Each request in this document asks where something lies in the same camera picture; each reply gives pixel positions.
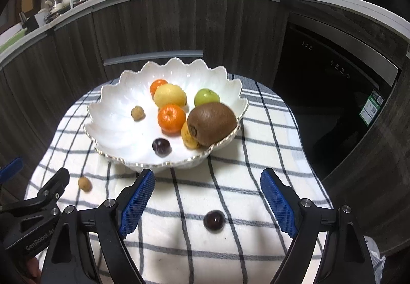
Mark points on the yellow lemon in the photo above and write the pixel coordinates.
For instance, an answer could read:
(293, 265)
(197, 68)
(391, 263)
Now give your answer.
(169, 94)

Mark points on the green dish basin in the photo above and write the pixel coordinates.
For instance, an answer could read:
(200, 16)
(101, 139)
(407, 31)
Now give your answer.
(12, 40)

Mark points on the white scalloped ceramic bowl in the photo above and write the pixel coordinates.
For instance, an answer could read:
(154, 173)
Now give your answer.
(120, 139)

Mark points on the tan longan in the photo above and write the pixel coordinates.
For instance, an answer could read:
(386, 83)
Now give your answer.
(137, 113)
(85, 184)

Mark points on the dark cherry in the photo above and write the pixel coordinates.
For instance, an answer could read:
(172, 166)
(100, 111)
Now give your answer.
(214, 220)
(161, 147)

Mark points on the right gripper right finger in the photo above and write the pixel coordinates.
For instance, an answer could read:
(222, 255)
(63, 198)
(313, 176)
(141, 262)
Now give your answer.
(345, 257)

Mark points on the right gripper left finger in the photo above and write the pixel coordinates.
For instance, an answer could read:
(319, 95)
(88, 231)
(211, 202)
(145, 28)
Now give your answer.
(70, 259)

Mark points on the brown kiwi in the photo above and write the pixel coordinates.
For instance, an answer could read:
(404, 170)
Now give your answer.
(211, 122)

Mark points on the green apple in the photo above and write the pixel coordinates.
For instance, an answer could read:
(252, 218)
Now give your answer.
(205, 96)

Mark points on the checked white tablecloth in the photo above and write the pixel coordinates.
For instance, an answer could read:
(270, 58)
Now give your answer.
(171, 243)

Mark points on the orange mandarin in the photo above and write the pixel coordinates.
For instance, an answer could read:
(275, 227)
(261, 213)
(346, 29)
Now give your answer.
(171, 118)
(154, 86)

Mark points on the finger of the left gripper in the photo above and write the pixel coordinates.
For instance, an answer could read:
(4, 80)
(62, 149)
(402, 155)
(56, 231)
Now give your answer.
(11, 169)
(51, 191)

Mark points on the yellow mango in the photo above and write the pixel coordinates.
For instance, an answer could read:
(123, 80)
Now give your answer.
(189, 141)

